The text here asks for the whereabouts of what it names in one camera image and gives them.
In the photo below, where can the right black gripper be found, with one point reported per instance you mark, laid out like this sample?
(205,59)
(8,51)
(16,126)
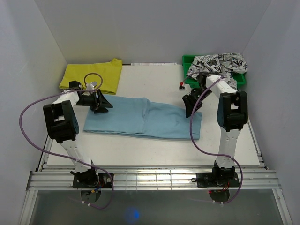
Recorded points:
(189,102)

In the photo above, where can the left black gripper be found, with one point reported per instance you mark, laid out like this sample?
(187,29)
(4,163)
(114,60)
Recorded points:
(101,100)

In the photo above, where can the light blue trousers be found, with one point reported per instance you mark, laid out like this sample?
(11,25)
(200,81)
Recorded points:
(139,117)

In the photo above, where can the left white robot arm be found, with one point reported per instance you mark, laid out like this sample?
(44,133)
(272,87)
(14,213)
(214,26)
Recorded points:
(62,126)

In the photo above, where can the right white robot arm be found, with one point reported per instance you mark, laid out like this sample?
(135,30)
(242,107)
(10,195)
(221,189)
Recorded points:
(232,115)

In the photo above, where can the folded yellow trousers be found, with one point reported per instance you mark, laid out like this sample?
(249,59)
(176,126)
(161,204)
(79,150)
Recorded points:
(106,74)

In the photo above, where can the newspaper print trousers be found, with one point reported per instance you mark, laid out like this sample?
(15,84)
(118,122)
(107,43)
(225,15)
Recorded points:
(215,65)

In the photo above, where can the green plastic bin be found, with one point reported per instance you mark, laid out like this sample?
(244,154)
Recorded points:
(187,68)

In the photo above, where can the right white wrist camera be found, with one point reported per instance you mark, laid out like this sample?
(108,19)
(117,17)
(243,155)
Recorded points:
(184,87)

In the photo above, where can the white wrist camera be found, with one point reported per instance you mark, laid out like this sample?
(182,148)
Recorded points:
(184,87)
(91,86)

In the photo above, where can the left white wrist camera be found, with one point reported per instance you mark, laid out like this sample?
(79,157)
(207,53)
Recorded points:
(91,86)

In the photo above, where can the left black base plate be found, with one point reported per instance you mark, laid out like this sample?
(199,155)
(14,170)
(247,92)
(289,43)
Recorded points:
(104,181)

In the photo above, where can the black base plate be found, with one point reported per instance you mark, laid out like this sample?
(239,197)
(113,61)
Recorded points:
(209,180)
(104,181)

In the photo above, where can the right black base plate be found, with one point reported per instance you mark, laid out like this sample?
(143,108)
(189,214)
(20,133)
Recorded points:
(209,180)

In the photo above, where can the aluminium mounting rail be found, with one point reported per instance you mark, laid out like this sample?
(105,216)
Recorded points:
(138,179)

